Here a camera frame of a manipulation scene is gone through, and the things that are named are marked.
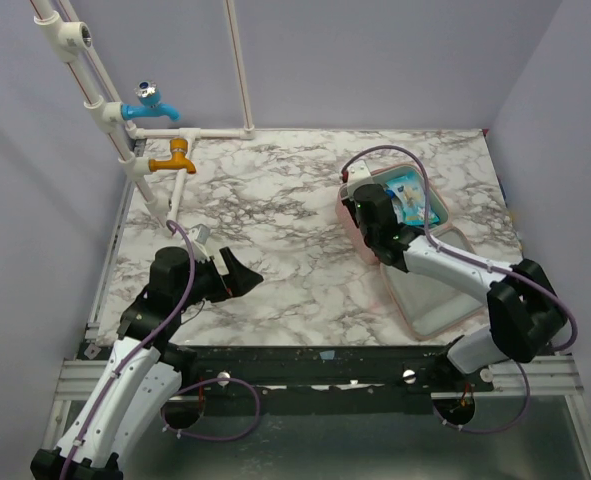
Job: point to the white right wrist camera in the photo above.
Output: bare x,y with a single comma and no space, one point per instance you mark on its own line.
357,174

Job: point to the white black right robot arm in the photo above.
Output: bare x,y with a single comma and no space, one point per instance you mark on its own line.
523,313

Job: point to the blue water tap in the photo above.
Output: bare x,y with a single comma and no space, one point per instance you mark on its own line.
151,104

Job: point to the white pvc pipe frame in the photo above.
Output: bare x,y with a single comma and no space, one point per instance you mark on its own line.
159,182

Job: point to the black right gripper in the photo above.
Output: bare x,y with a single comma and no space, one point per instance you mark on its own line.
375,198

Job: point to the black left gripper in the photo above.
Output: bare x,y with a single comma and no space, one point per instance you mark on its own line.
220,278

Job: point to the yellow water tap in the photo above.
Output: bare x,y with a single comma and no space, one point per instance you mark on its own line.
179,158

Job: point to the aluminium profile rail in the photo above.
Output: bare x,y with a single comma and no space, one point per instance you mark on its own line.
78,379

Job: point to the pink medicine kit case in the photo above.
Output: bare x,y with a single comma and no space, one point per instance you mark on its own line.
428,306

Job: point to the blue cotton swab bag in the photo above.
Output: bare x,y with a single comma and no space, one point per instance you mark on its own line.
408,198

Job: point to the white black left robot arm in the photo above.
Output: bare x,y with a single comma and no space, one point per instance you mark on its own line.
144,368

